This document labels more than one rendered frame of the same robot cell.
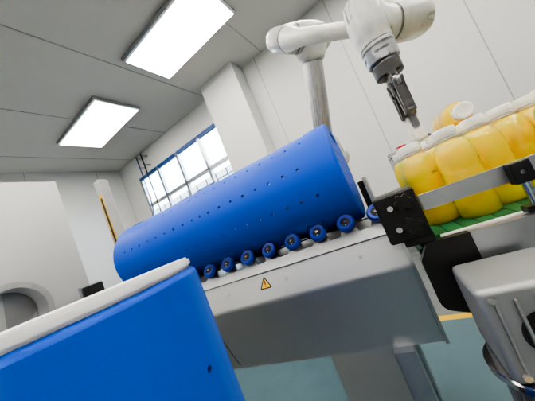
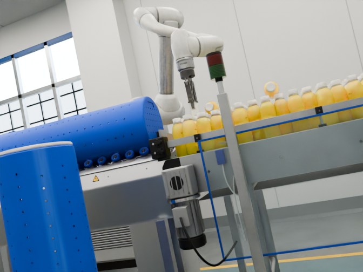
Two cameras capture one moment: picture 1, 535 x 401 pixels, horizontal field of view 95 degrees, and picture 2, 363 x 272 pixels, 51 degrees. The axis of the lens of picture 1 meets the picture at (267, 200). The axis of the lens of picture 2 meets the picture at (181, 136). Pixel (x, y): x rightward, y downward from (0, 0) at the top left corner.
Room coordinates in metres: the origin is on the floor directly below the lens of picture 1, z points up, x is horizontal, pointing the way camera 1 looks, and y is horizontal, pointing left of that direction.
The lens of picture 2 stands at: (-1.20, -0.08, 0.88)
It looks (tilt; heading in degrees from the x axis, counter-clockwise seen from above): 4 degrees up; 352
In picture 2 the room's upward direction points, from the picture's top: 12 degrees counter-clockwise
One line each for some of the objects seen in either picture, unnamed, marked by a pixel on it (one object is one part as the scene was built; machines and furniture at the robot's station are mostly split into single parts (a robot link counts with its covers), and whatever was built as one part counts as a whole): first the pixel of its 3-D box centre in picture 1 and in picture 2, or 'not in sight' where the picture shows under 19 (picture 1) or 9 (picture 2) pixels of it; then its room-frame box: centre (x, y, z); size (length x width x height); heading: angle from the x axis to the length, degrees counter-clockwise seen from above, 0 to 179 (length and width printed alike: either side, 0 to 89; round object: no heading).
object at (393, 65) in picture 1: (392, 78); (188, 79); (0.67, -0.45, 1.28); 0.08 x 0.07 x 0.09; 157
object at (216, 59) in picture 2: not in sight; (214, 61); (0.20, -0.47, 1.23); 0.06 x 0.06 x 0.04
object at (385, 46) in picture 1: (380, 55); (185, 65); (0.67, -0.45, 1.35); 0.09 x 0.09 x 0.06
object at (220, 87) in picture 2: not in sight; (217, 73); (0.20, -0.47, 1.18); 0.06 x 0.06 x 0.16
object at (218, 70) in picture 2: not in sight; (217, 72); (0.20, -0.47, 1.18); 0.06 x 0.06 x 0.05
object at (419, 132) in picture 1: (416, 126); (193, 108); (0.65, -0.44, 1.12); 0.03 x 0.01 x 0.07; 67
